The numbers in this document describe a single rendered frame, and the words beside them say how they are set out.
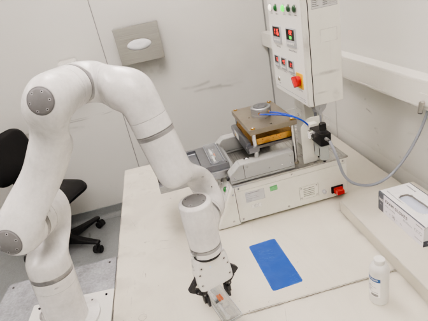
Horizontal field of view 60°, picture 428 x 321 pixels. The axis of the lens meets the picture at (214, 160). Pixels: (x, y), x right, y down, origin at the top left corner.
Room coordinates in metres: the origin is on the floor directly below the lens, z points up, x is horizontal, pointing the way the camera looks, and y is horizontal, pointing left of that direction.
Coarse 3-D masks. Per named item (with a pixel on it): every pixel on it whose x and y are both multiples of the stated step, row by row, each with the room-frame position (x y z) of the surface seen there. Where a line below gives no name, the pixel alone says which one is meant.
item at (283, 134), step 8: (240, 128) 1.41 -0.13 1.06; (288, 128) 1.31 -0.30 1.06; (248, 136) 1.31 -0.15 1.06; (256, 136) 1.29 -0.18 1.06; (264, 136) 1.28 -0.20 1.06; (272, 136) 1.28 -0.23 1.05; (280, 136) 1.27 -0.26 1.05; (288, 136) 1.28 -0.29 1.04; (264, 144) 1.28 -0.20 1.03; (272, 144) 1.28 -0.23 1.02
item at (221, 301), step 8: (216, 288) 0.82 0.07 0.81; (216, 296) 0.79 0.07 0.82; (224, 296) 0.78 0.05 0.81; (216, 304) 0.76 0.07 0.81; (224, 304) 0.75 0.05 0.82; (232, 304) 0.75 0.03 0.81; (224, 312) 0.73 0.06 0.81; (232, 312) 0.72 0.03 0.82; (240, 312) 0.72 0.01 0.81; (224, 320) 0.70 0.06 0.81
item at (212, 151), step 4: (212, 144) 1.44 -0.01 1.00; (204, 148) 1.41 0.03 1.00; (208, 148) 1.40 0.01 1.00; (212, 148) 1.39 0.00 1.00; (216, 148) 1.38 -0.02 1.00; (208, 152) 1.36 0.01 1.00; (212, 152) 1.35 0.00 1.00; (216, 152) 1.35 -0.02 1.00; (208, 156) 1.32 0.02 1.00; (212, 156) 1.32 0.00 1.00; (216, 156) 1.31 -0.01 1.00; (220, 156) 1.30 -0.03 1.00; (212, 160) 1.28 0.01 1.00; (216, 160) 1.27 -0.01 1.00
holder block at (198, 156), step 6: (216, 144) 1.45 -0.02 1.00; (192, 150) 1.43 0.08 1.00; (198, 150) 1.42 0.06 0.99; (192, 156) 1.41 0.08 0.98; (198, 156) 1.36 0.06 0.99; (204, 156) 1.35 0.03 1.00; (192, 162) 1.35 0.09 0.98; (198, 162) 1.34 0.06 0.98; (204, 162) 1.29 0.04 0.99; (222, 162) 1.26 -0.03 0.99; (228, 162) 1.26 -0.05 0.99; (210, 168) 1.25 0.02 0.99; (216, 168) 1.25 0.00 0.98; (222, 168) 1.26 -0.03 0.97
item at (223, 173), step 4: (224, 152) 1.40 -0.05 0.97; (228, 156) 1.36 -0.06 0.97; (232, 164) 1.28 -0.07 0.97; (228, 168) 1.25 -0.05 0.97; (212, 172) 1.25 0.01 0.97; (216, 172) 1.24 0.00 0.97; (220, 172) 1.24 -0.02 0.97; (224, 172) 1.25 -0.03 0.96; (216, 176) 1.24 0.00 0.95; (220, 176) 1.24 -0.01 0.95; (224, 176) 1.25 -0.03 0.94; (160, 184) 1.24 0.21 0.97; (184, 184) 1.23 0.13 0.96; (160, 188) 1.22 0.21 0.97; (164, 188) 1.22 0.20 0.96; (176, 188) 1.22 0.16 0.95; (180, 188) 1.23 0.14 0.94; (160, 192) 1.22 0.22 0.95; (164, 192) 1.22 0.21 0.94
